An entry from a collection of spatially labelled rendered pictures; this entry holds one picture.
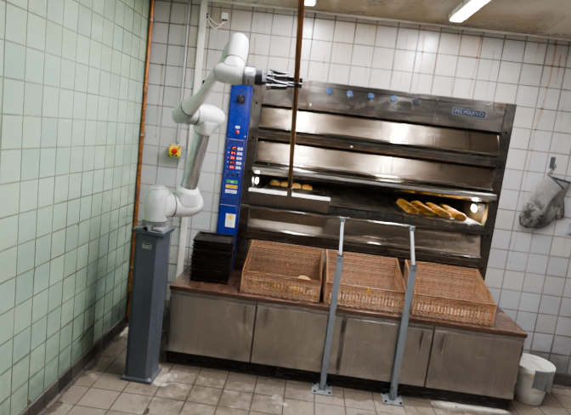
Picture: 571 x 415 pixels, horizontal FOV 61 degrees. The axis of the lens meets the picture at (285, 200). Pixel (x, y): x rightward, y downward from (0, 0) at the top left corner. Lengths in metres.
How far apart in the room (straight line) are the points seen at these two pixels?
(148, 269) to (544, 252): 2.89
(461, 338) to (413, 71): 1.91
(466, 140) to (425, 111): 0.37
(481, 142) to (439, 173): 0.38
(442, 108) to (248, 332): 2.14
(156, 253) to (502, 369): 2.41
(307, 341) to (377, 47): 2.16
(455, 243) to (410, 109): 1.08
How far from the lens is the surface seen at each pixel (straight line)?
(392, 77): 3.78
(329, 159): 3.72
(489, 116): 3.95
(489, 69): 3.95
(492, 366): 3.73
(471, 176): 3.91
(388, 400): 3.62
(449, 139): 3.85
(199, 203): 3.23
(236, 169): 3.74
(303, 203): 3.32
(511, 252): 4.10
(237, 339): 3.50
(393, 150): 3.77
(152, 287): 3.21
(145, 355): 3.39
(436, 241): 3.92
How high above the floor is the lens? 1.71
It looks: 8 degrees down
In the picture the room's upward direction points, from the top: 7 degrees clockwise
